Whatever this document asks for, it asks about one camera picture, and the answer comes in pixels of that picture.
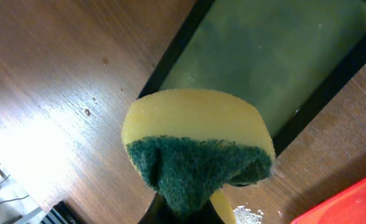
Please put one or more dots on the black striped box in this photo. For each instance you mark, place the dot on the black striped box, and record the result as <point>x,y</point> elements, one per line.
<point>62,213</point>

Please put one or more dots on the red plastic tray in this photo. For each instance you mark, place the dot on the red plastic tray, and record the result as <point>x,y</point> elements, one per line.
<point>347,207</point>

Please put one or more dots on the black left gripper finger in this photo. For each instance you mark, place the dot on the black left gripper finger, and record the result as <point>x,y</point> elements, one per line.
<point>160,213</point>

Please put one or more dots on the yellow green sponge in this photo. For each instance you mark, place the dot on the yellow green sponge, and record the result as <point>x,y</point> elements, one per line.
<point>187,144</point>

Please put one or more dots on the dark green tray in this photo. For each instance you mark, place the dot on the dark green tray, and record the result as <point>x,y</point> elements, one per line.
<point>286,58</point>

